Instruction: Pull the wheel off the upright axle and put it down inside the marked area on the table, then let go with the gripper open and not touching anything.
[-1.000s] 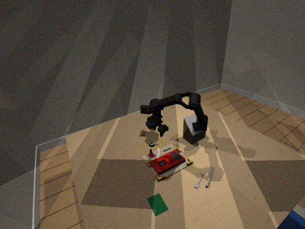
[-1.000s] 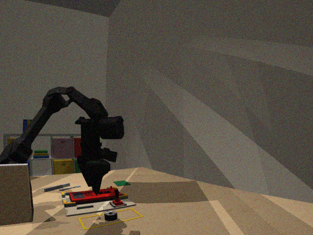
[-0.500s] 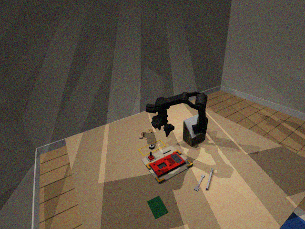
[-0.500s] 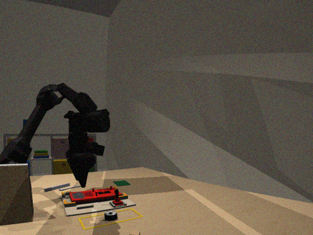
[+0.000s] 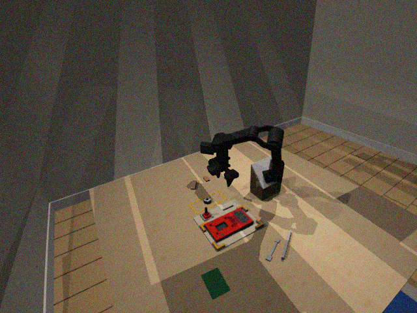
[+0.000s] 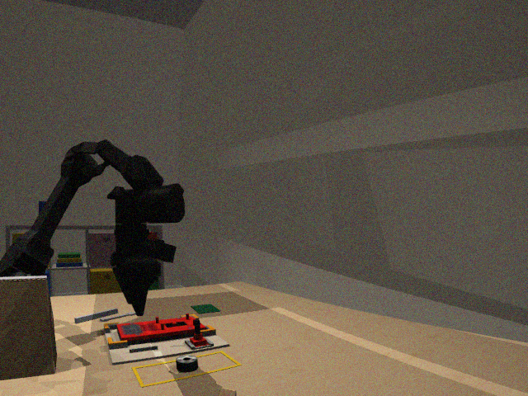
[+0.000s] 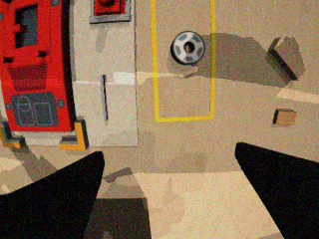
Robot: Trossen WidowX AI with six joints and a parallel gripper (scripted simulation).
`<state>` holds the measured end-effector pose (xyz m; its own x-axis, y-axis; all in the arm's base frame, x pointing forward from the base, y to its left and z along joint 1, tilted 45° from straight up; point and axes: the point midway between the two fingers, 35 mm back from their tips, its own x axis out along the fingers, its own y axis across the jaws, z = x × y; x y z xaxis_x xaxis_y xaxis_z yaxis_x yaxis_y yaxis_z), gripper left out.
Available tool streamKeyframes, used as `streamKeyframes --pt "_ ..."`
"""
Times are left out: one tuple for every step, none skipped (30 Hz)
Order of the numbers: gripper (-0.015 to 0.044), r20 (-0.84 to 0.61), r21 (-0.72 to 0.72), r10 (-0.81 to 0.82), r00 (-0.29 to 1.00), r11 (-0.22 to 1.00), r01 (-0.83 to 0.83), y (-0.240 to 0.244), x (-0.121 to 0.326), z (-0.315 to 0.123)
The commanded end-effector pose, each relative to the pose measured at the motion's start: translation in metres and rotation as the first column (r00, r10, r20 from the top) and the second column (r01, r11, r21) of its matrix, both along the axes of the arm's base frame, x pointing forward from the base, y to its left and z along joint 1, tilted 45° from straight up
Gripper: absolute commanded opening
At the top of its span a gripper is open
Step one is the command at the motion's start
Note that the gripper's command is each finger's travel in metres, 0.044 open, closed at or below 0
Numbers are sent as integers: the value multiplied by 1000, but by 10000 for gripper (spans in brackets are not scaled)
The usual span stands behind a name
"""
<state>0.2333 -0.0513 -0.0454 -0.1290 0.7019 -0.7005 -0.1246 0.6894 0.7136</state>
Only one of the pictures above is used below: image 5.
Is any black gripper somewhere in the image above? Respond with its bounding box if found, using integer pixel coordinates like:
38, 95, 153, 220
208, 155, 239, 187

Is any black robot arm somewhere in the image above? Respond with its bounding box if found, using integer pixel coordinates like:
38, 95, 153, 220
200, 125, 285, 183

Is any dark green rectangular mat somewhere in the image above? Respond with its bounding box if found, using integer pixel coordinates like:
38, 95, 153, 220
201, 268, 230, 299

